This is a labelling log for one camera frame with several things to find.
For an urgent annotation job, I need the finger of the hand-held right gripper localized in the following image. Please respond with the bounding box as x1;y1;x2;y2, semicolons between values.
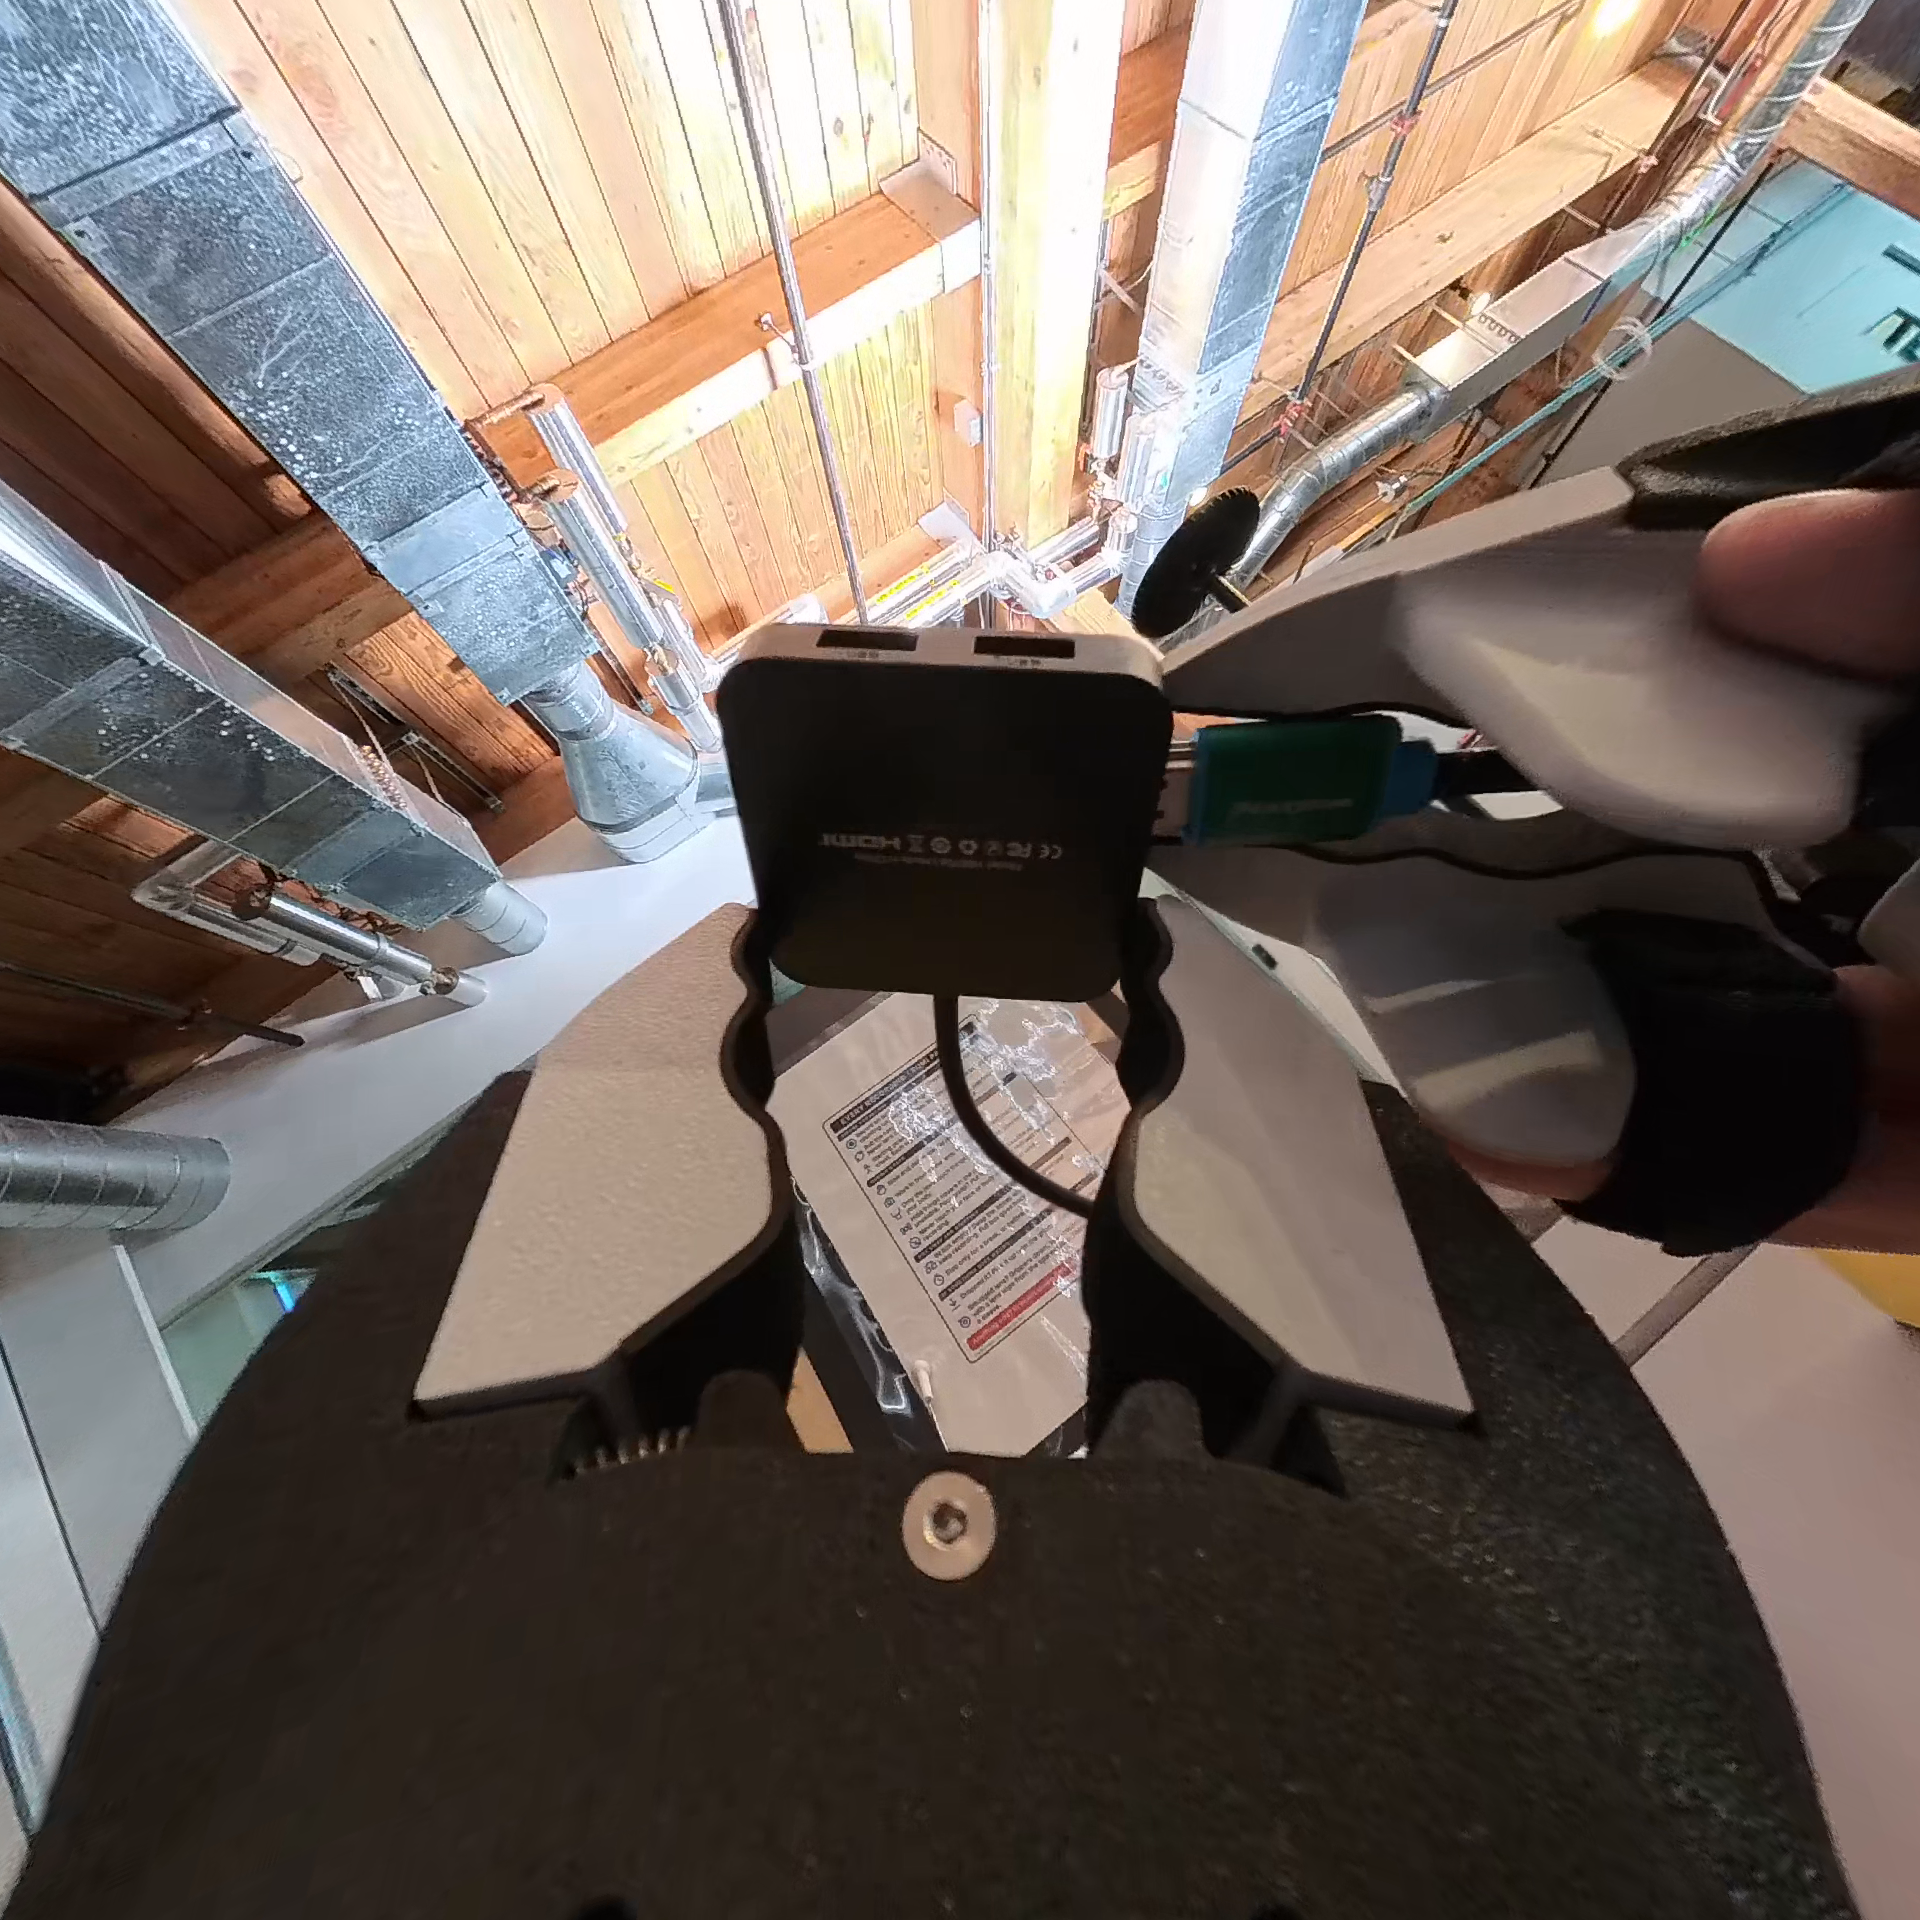
1151;844;1793;1081
1160;464;1692;725

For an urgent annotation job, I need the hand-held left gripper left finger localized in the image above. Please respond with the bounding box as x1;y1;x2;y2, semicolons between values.
410;900;807;1469

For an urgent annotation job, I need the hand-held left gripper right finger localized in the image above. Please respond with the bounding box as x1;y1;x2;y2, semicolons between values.
1081;896;1477;1469

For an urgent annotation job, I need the braided hdmi cable green plug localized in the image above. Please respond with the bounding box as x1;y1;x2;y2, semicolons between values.
1154;713;1567;853

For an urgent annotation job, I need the black hdmi switch box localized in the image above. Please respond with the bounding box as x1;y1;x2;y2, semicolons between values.
713;622;1176;1220

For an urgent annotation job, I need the person's right hand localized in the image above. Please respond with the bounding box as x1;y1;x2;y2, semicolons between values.
1452;486;1920;1259

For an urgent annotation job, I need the black toothed disc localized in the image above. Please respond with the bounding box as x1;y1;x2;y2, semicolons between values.
1128;486;1264;643

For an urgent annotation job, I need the white pipe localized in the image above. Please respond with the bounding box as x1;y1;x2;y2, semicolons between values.
871;502;1127;632

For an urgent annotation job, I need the printed instruction sheet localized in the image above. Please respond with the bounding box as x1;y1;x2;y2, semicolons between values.
786;1000;1128;1460

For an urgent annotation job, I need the yellow panel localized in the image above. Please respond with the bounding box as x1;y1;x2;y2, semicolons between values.
1813;1245;1920;1327

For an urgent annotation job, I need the teal wall sign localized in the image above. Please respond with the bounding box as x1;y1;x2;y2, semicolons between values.
1641;157;1920;396

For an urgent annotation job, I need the flexible metal duct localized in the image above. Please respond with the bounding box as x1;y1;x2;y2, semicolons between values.
1223;240;1695;595

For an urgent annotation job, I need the rectangular metal duct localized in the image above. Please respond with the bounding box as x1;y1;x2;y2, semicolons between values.
1117;0;1368;579

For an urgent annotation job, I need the slim spiral metal duct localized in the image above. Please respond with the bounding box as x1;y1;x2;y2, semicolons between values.
0;1113;230;1233

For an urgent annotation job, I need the medium metal air duct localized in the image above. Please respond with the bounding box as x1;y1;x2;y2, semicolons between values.
0;480;548;963

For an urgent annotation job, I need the large metal air duct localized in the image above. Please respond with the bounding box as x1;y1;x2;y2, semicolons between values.
0;0;740;865

